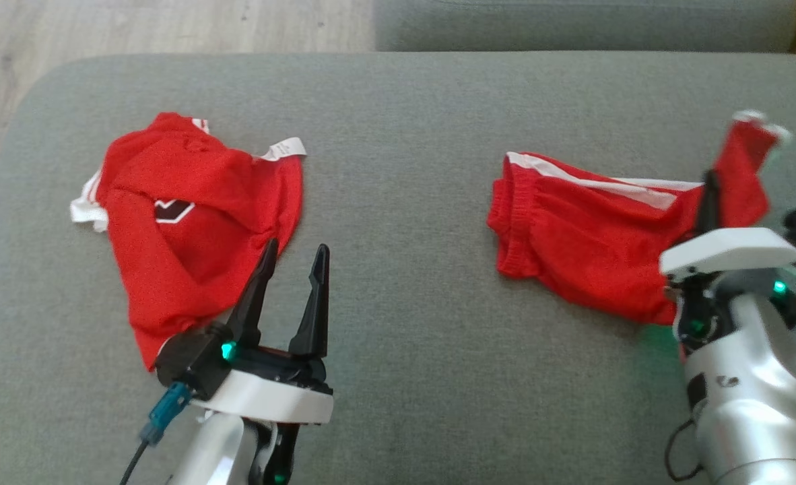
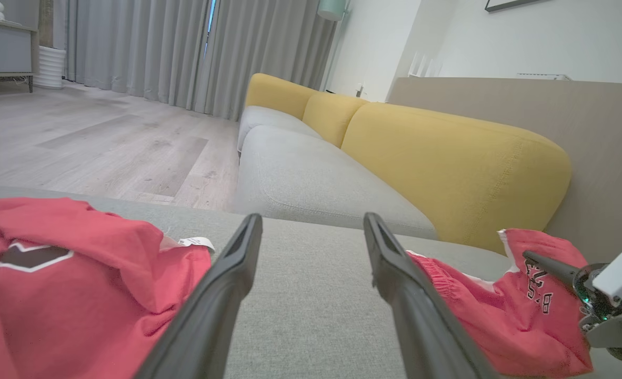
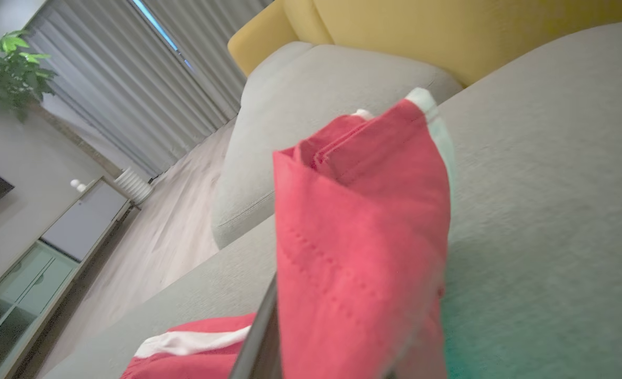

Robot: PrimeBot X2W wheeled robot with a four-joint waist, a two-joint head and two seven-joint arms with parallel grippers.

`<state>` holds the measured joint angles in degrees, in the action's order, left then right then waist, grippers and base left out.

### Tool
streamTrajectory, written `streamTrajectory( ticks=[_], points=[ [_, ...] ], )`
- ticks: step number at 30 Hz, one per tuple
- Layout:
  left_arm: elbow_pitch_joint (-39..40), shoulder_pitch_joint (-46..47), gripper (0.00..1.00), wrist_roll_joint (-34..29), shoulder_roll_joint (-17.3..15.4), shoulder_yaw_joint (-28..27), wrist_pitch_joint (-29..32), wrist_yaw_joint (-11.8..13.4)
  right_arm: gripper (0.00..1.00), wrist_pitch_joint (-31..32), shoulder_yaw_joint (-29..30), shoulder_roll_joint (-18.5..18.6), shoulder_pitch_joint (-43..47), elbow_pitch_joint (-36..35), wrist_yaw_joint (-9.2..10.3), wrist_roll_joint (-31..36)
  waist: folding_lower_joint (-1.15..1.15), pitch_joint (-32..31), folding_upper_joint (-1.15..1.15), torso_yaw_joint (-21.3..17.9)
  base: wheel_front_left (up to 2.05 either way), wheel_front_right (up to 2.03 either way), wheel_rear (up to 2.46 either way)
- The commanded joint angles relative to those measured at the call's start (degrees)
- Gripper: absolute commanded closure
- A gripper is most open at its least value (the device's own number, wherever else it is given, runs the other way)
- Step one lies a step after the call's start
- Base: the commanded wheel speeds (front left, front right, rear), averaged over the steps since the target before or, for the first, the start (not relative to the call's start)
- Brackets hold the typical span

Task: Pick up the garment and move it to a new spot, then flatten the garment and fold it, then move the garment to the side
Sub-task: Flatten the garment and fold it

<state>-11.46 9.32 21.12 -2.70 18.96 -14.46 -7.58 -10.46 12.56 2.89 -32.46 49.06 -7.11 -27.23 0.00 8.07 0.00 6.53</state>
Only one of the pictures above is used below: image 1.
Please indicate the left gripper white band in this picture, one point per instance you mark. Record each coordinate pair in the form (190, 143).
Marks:
(270, 401)

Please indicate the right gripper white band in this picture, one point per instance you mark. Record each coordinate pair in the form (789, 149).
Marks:
(741, 250)

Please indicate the red shorts white stripe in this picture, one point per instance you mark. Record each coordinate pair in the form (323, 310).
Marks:
(586, 242)

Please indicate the red basketball jersey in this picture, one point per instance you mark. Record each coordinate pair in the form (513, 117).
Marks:
(189, 175)

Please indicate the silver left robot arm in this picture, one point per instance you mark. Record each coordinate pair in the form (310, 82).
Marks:
(213, 451)

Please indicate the large grey sofa ottoman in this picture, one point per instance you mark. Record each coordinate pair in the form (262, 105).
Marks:
(405, 269)

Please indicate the grey sofa seat cushion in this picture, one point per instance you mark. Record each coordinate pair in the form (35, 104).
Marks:
(573, 27)

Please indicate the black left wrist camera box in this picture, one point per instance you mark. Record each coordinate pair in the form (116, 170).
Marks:
(189, 364)

